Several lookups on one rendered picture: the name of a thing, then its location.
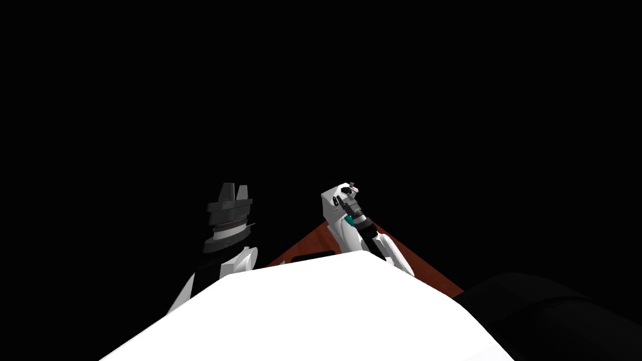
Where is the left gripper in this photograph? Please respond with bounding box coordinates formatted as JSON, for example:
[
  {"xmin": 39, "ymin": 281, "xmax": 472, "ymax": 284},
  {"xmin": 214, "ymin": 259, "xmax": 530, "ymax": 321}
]
[{"xmin": 206, "ymin": 182, "xmax": 254, "ymax": 230}]

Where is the white angular object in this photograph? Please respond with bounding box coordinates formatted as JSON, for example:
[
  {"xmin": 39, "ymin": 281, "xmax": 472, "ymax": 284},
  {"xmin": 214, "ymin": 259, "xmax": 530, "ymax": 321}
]
[{"xmin": 320, "ymin": 182, "xmax": 363, "ymax": 255}]

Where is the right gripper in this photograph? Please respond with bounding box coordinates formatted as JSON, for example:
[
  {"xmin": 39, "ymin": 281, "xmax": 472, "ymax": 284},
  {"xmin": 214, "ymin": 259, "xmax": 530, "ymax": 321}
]
[{"xmin": 336, "ymin": 195, "xmax": 364, "ymax": 224}]

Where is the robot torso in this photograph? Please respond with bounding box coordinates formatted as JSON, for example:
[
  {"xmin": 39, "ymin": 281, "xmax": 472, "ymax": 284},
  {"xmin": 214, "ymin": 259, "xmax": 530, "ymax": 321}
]
[{"xmin": 99, "ymin": 250, "xmax": 516, "ymax": 361}]

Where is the red-brown wooden table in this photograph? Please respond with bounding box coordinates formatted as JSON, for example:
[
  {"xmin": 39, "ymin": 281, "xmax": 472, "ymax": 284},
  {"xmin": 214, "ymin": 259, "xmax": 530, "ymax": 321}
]
[{"xmin": 265, "ymin": 219, "xmax": 465, "ymax": 300}]

